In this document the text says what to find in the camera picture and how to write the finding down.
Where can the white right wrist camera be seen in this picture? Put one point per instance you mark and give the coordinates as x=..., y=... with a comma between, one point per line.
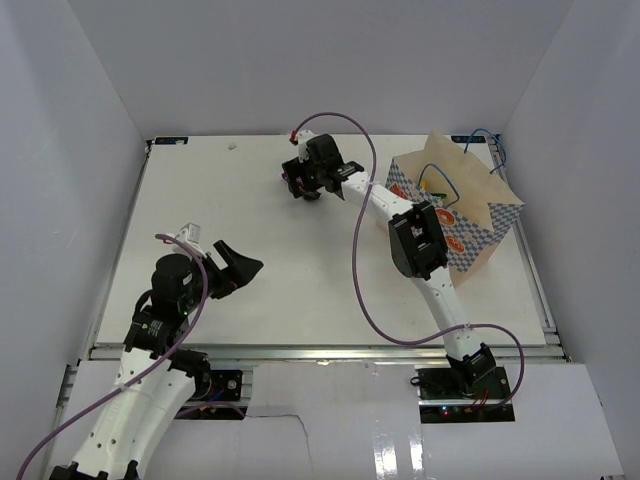
x=300, y=139

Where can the checkered paper bag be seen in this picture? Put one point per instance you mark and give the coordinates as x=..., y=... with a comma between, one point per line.
x=480, y=208

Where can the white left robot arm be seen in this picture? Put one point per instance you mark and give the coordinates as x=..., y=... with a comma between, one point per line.
x=156, y=376

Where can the purple candy bar wrapper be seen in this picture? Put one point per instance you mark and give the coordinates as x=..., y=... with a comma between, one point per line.
x=309, y=196

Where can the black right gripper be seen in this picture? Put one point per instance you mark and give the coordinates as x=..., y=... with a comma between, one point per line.
x=296, y=165

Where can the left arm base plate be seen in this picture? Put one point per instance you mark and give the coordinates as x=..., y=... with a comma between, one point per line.
x=221, y=401

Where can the green snack bag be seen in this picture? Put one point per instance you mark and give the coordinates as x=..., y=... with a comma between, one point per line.
x=440, y=196

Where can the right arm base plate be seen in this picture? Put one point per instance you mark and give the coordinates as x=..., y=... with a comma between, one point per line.
x=444, y=398

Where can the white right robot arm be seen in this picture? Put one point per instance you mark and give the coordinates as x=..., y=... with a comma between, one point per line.
x=417, y=247

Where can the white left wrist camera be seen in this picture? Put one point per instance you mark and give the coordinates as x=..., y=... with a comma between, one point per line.
x=189, y=235

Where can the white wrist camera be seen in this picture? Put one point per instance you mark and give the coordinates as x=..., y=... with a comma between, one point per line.
x=189, y=235
x=300, y=139

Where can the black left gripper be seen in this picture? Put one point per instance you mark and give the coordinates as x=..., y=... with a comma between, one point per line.
x=239, y=271

